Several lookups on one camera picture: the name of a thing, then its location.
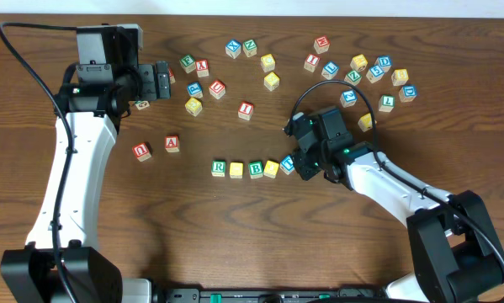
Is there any blue T block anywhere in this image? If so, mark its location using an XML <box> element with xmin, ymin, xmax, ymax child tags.
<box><xmin>279</xmin><ymin>155</ymin><xmax>294</xmax><ymax>175</ymax></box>

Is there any yellow o block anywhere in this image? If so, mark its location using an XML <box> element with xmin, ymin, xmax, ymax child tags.
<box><xmin>229</xmin><ymin>162</ymin><xmax>244</xmax><ymax>179</ymax></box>
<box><xmin>263</xmin><ymin>160</ymin><xmax>279</xmax><ymax>178</ymax></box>

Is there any green B block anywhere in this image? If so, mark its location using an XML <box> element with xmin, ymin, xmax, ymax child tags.
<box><xmin>248</xmin><ymin>162</ymin><xmax>263</xmax><ymax>179</ymax></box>

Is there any yellow O block front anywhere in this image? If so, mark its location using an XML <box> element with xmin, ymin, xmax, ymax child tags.
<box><xmin>229</xmin><ymin>162</ymin><xmax>244</xmax><ymax>179</ymax></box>

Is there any green R block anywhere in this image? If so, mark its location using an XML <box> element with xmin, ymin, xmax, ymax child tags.
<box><xmin>211</xmin><ymin>160</ymin><xmax>226</xmax><ymax>177</ymax></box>

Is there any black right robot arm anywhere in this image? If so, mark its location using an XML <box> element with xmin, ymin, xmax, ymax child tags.
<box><xmin>284</xmin><ymin>107</ymin><xmax>504</xmax><ymax>302</ymax></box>

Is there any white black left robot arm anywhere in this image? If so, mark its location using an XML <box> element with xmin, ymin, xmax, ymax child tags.
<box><xmin>0</xmin><ymin>61</ymin><xmax>171</xmax><ymax>302</ymax></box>

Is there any green J block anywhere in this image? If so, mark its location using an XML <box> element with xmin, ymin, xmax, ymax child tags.
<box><xmin>135</xmin><ymin>101</ymin><xmax>150</xmax><ymax>110</ymax></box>

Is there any red G block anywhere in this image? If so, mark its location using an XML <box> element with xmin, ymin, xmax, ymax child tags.
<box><xmin>168</xmin><ymin>67</ymin><xmax>176</xmax><ymax>84</ymax></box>

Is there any green F block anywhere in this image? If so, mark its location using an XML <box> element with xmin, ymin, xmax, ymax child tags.
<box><xmin>179</xmin><ymin>54</ymin><xmax>196</xmax><ymax>73</ymax></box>

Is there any blue P block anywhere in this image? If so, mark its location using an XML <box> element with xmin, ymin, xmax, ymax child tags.
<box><xmin>187</xmin><ymin>82</ymin><xmax>203</xmax><ymax>98</ymax></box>

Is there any yellow block by P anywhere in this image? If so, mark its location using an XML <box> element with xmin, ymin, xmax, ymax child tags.
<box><xmin>185</xmin><ymin>97</ymin><xmax>203</xmax><ymax>117</ymax></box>

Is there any red Y block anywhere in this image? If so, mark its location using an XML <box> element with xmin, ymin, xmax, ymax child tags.
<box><xmin>195</xmin><ymin>60</ymin><xmax>210</xmax><ymax>77</ymax></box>

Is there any red A block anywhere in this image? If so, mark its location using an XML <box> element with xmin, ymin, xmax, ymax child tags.
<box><xmin>165</xmin><ymin>136</ymin><xmax>180</xmax><ymax>152</ymax></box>

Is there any red U block near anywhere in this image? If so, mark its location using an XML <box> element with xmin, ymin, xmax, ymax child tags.
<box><xmin>133</xmin><ymin>142</ymin><xmax>151</xmax><ymax>162</ymax></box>

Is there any red u block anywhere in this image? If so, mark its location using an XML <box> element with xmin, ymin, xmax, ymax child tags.
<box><xmin>209</xmin><ymin>80</ymin><xmax>225</xmax><ymax>99</ymax></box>
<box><xmin>133</xmin><ymin>142</ymin><xmax>151</xmax><ymax>162</ymax></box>

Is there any yellow K block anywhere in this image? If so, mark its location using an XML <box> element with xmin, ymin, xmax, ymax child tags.
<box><xmin>358</xmin><ymin>113</ymin><xmax>376</xmax><ymax>132</ymax></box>

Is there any red U block middle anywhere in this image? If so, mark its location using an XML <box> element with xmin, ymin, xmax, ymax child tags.
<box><xmin>209</xmin><ymin>80</ymin><xmax>225</xmax><ymax>99</ymax></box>

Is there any blue 2 block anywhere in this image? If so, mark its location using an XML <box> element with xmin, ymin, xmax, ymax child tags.
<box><xmin>340</xmin><ymin>90</ymin><xmax>358</xmax><ymax>108</ymax></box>

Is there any red I block left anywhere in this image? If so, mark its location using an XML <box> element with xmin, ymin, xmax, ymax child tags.
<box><xmin>237</xmin><ymin>101</ymin><xmax>254</xmax><ymax>120</ymax></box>

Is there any red i block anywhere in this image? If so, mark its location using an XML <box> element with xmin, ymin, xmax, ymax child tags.
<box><xmin>304</xmin><ymin>54</ymin><xmax>320</xmax><ymax>72</ymax></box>
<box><xmin>237</xmin><ymin>101</ymin><xmax>254</xmax><ymax>120</ymax></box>

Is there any yellow block lower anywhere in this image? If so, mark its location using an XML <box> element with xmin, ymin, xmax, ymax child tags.
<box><xmin>263</xmin><ymin>72</ymin><xmax>280</xmax><ymax>91</ymax></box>

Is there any blue X block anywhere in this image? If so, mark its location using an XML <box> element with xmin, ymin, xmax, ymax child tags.
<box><xmin>225</xmin><ymin>40</ymin><xmax>241</xmax><ymax>59</ymax></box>

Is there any blue L block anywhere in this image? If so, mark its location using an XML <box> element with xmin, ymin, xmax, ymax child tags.
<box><xmin>321</xmin><ymin>61</ymin><xmax>339</xmax><ymax>80</ymax></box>

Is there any green Z block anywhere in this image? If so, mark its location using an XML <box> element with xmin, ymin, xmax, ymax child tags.
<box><xmin>344</xmin><ymin>70</ymin><xmax>362</xmax><ymax>86</ymax></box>

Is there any green 7 block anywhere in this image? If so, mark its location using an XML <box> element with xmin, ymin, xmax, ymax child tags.
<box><xmin>378</xmin><ymin>95</ymin><xmax>395</xmax><ymax>113</ymax></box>

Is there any red I block right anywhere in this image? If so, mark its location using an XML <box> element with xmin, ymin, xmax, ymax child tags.
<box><xmin>304</xmin><ymin>54</ymin><xmax>320</xmax><ymax>72</ymax></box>

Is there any yellow block upper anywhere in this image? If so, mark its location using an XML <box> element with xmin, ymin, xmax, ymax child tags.
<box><xmin>260</xmin><ymin>54</ymin><xmax>276</xmax><ymax>72</ymax></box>

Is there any blue 5 block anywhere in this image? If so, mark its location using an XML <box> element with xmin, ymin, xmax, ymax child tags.
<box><xmin>366</xmin><ymin>65</ymin><xmax>385</xmax><ymax>83</ymax></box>

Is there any yellow block soccer side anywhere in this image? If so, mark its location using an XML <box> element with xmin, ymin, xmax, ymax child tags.
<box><xmin>350</xmin><ymin>54</ymin><xmax>368</xmax><ymax>72</ymax></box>

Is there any red block top right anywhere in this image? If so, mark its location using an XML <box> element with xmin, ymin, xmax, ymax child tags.
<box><xmin>314</xmin><ymin>35</ymin><xmax>331</xmax><ymax>54</ymax></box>

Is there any blue D block right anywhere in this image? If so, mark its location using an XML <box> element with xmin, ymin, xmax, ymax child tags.
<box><xmin>399</xmin><ymin>85</ymin><xmax>418</xmax><ymax>103</ymax></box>

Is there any blue d block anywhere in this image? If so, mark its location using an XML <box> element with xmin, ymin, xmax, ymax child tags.
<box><xmin>399</xmin><ymin>85</ymin><xmax>418</xmax><ymax>103</ymax></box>
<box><xmin>375</xmin><ymin>56</ymin><xmax>392</xmax><ymax>72</ymax></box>

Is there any yellow 8 block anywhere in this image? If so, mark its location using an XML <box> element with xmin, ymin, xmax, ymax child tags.
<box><xmin>391</xmin><ymin>69</ymin><xmax>409</xmax><ymax>87</ymax></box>

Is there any blue D block upper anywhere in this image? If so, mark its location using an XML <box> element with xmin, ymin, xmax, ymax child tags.
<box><xmin>375</xmin><ymin>56</ymin><xmax>392</xmax><ymax>72</ymax></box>

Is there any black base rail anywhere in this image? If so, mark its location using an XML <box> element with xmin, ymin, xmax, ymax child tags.
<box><xmin>152</xmin><ymin>288</ymin><xmax>394</xmax><ymax>303</ymax></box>

